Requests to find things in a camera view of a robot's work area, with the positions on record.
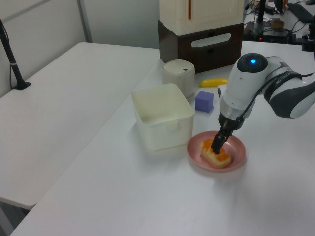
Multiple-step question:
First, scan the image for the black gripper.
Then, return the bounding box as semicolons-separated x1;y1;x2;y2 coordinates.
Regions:
211;113;244;155

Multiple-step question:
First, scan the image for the orange glazed bread roll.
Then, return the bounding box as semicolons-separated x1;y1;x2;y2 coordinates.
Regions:
200;139;232;169

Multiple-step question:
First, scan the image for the pink round plate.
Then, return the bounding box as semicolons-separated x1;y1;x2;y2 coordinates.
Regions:
187;130;247;173

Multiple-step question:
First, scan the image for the purple cube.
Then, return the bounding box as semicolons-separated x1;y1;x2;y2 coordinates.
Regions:
194;90;214;114

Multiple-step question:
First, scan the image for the yellow banana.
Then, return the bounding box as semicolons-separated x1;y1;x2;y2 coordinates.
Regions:
198;77;228;88

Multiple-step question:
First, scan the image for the cream open plastic box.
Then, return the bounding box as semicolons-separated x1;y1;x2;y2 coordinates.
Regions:
130;83;196;151

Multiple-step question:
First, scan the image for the small white lidded bin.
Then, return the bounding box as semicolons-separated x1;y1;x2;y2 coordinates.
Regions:
161;59;196;99

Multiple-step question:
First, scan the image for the dark brown drawer cabinet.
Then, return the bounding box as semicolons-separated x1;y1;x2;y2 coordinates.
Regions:
157;20;244;74

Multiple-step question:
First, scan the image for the black device with red light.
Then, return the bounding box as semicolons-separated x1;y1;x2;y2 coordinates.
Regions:
258;29;291;44

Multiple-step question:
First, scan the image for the cream toy fridge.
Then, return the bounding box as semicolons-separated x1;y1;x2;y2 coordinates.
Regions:
159;0;245;35

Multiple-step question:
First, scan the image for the small cardboard box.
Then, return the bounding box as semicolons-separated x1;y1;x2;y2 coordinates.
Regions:
270;18;285;29

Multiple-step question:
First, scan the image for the black table clamp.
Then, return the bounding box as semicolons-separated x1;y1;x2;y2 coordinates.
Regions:
299;22;315;52

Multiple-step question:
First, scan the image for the black pole stand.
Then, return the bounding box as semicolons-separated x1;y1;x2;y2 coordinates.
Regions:
245;0;267;35

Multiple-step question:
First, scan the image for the black keyboard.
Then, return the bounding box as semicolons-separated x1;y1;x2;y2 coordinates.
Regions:
286;2;315;22

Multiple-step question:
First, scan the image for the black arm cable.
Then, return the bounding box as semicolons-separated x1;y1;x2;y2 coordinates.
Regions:
236;72;315;122

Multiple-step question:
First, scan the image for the grey partition post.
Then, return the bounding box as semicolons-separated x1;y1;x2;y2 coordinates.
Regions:
76;0;94;44

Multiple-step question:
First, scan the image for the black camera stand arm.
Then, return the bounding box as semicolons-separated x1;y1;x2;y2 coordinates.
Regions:
0;18;32;91

